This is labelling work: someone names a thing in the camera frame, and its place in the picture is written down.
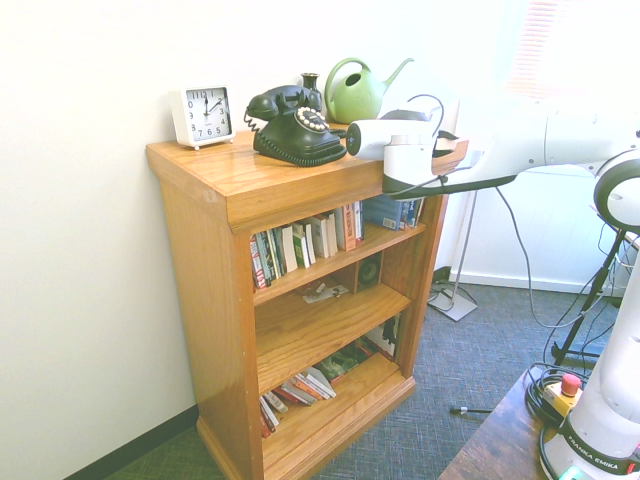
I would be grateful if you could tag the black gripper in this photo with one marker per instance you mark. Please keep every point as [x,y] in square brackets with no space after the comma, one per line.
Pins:
[446,137]

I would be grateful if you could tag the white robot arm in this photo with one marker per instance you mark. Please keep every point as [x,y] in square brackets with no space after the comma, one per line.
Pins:
[525,140]

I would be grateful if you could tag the blue white cover book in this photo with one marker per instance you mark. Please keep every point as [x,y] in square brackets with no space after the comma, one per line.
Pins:
[412,214]

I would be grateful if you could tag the green plastic watering can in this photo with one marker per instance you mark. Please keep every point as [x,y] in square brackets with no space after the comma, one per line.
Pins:
[355,97]

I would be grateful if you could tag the orange spine book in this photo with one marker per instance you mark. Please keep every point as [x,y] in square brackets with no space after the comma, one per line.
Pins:
[350,227]

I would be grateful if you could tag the grey spine book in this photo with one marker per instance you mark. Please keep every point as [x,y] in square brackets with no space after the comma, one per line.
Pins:
[340,229]

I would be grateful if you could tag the black ceramic vase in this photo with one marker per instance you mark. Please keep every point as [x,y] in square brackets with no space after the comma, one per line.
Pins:
[311,92]

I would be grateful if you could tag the white paperback book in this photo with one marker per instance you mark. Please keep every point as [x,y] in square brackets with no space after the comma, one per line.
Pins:
[289,248]
[333,233]
[321,236]
[310,244]

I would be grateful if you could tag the black rotary telephone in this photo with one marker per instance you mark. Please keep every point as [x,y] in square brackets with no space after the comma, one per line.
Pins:
[292,135]

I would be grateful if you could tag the small wooden speaker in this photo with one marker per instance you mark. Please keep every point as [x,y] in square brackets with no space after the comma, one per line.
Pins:
[370,271]

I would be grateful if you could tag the window blinds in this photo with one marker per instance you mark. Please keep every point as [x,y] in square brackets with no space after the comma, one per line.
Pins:
[575,45]

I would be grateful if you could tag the grey flat base stand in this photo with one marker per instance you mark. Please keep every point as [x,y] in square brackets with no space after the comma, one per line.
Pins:
[452,305]

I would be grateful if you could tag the green cover book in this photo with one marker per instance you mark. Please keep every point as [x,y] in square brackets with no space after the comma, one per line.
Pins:
[301,250]

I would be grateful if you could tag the printed paper card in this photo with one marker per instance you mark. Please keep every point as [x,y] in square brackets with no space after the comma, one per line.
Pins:
[325,292]

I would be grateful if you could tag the white book black bear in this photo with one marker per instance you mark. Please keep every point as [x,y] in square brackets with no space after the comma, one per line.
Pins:
[385,337]

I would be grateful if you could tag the dark green spine book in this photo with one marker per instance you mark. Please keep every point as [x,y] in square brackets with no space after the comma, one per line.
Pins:
[266,257]

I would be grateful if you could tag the white square alarm clock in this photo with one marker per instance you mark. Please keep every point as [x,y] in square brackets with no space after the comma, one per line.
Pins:
[205,117]

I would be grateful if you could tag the dark fantasy rulebook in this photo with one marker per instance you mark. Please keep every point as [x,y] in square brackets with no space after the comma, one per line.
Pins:
[345,361]

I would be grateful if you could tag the white book red mark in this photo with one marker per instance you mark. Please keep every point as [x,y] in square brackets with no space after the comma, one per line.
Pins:
[326,380]

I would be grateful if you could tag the black pen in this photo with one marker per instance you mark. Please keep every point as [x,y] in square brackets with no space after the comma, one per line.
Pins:
[470,410]

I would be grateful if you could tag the yellow red emergency stop button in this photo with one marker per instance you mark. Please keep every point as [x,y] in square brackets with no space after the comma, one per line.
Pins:
[565,392]

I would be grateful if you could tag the thin grey white book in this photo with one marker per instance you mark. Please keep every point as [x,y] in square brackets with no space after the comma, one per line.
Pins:
[318,388]

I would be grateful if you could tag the wooden oak bookshelf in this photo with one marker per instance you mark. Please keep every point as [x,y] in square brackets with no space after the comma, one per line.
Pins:
[210,300]

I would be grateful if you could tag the black and orange paperback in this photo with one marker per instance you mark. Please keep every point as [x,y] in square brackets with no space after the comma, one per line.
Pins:
[303,391]

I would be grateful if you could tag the orange red paperback book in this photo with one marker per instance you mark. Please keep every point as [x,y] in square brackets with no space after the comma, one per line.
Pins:
[289,396]

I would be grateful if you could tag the black camera tripod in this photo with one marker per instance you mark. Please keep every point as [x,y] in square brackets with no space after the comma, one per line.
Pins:
[592,295]

